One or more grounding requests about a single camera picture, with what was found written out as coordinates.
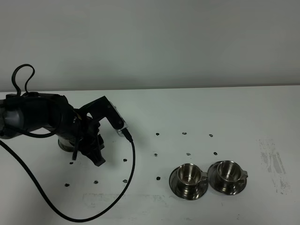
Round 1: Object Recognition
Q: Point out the black left camera cable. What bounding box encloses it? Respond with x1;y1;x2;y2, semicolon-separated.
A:
0;64;136;223

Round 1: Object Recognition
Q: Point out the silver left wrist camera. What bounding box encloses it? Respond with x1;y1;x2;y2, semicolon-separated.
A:
110;102;128;137

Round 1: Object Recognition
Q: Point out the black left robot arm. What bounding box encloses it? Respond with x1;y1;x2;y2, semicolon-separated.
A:
0;92;132;166

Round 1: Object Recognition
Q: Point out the stainless steel teapot saucer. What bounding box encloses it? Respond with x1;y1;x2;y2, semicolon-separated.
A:
59;143;74;152

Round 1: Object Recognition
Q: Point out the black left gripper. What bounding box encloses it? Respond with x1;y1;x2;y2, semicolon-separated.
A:
56;95;129;167

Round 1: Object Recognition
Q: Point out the right stainless steel teacup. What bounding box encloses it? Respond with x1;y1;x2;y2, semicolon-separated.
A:
216;160;248;187

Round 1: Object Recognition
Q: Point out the right stainless steel saucer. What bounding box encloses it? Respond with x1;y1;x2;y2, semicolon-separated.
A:
208;161;247;195

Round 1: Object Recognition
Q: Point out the left stainless steel saucer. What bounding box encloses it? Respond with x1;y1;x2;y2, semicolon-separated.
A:
169;167;209;200

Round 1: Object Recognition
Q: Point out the left stainless steel teacup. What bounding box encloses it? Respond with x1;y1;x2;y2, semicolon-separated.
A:
176;163;208;190

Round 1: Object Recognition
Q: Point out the stainless steel teacup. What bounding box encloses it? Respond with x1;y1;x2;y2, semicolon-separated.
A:
216;160;248;187
176;163;208;190

